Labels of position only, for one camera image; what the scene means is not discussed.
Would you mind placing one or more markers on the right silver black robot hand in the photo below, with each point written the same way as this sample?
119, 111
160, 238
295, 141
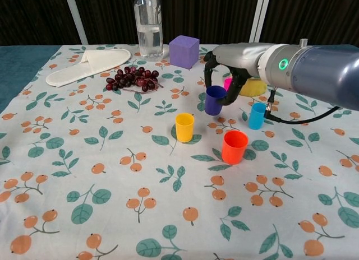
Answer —
241, 56

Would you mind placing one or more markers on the pink plastic cup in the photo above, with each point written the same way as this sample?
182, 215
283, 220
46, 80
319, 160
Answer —
227, 83

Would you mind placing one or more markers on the dark blue plastic cup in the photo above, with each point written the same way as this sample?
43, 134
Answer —
211, 104

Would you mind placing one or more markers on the light blue plastic cup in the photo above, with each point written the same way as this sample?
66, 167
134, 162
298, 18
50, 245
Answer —
255, 120

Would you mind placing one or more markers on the yellow plastic cup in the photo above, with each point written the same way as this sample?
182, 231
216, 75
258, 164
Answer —
184, 131

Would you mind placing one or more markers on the yellow packing tape roll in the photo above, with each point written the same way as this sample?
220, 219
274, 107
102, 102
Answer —
252, 87

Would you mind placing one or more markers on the purple foam cube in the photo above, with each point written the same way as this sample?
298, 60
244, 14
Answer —
183, 52

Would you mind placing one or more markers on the clear plastic water bottle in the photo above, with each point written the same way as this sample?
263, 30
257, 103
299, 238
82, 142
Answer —
148, 33

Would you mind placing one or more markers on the orange plastic cup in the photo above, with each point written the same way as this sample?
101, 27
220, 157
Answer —
232, 153

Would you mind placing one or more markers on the dark red grape bunch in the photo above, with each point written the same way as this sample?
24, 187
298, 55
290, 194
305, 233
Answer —
131, 78

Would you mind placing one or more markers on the white disposable slipper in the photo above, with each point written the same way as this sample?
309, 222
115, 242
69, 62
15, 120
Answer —
92, 65

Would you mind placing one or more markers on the floral print tablecloth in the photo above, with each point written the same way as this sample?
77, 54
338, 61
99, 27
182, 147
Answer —
112, 159

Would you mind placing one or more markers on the teal table cover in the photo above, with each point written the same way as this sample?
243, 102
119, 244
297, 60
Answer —
16, 64

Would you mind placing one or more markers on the white screen frame post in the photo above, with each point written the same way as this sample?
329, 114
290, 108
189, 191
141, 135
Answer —
76, 19
259, 19

